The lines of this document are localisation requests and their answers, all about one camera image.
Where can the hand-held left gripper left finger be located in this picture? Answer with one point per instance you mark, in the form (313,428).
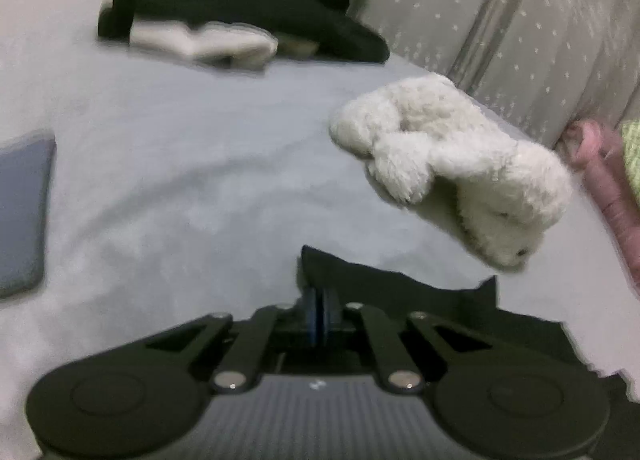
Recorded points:
(312,320)

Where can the green patterned blanket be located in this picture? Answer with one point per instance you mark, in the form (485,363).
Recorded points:
(632,154)

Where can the white plush dog toy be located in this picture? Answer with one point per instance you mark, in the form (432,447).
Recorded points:
(450,154)

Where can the grey star-print curtain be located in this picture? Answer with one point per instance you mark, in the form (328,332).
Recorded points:
(500,14)

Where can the grey folded cloth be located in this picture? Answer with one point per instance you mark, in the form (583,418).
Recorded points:
(22,215)

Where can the black t-shirt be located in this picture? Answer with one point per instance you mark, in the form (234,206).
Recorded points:
(400,290)

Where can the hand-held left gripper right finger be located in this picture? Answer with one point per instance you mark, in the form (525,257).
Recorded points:
(329,317)

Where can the pink folded quilt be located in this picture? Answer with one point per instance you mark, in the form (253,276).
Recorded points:
(610,190)

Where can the grey bed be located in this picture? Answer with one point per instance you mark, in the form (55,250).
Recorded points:
(175,164)

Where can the white crumpled cloth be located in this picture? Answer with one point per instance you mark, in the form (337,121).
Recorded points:
(200,44)

